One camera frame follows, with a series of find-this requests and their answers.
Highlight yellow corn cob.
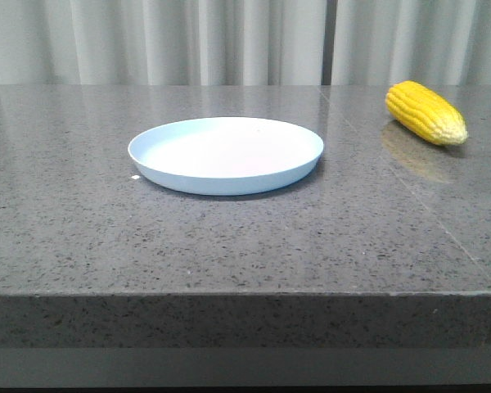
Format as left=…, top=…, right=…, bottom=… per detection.
left=385, top=80, right=468, bottom=146

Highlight light blue round plate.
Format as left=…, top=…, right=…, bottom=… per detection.
left=128, top=117, right=324, bottom=196

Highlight grey pleated curtain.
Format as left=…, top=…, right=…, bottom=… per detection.
left=0, top=1, right=491, bottom=85

